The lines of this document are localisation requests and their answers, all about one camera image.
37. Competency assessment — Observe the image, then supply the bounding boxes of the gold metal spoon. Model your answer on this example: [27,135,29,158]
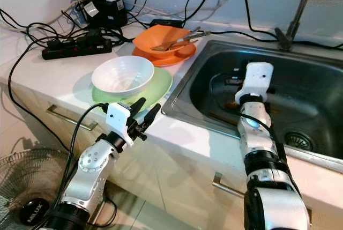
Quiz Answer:
[225,99,243,108]
[151,38,191,53]

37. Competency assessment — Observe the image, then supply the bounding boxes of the light green plate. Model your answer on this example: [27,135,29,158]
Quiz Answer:
[90,68,174,117]

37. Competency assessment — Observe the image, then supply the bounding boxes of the white bowl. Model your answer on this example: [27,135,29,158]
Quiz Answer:
[91,55,155,99]

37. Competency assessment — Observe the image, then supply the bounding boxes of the beige kitchen base cabinet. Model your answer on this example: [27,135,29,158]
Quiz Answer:
[0,72,343,230]

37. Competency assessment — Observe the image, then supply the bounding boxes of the orange plate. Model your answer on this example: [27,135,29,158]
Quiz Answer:
[132,42,198,68]

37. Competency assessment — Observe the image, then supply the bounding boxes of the steel faucet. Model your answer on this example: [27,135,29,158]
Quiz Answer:
[273,0,319,52]

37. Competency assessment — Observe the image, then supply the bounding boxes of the orange bowl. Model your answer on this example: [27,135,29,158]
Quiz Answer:
[132,25,191,60]

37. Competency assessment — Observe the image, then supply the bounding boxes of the stainless steel sink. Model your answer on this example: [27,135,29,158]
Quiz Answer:
[161,40,343,176]

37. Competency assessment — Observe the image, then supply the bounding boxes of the black power strip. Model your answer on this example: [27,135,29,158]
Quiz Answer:
[42,36,114,61]

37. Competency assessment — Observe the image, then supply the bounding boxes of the small black adapter box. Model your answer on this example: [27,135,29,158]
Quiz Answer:
[149,18,184,29]

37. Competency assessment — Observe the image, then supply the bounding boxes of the round steel sink drain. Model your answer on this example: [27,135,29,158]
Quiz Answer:
[283,131,315,153]

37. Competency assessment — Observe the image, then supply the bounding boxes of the black labelled power brick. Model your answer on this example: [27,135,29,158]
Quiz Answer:
[80,0,124,29]

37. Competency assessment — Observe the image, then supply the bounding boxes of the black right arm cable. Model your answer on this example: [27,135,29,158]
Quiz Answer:
[209,72,290,166]

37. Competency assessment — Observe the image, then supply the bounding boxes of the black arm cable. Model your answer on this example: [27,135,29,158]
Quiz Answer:
[209,72,290,166]
[56,103,110,225]

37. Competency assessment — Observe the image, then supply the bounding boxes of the silver-handled cutlery piece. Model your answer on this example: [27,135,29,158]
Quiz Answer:
[180,26,202,39]
[185,29,212,40]

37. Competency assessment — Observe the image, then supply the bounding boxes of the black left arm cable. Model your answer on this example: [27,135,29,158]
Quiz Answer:
[56,103,110,225]

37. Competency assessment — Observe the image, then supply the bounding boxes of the steel bar cabinet handle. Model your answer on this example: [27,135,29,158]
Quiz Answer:
[212,172,247,199]
[47,104,105,132]

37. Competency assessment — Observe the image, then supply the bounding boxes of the wire guard floor fan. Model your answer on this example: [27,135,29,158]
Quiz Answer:
[0,149,84,230]

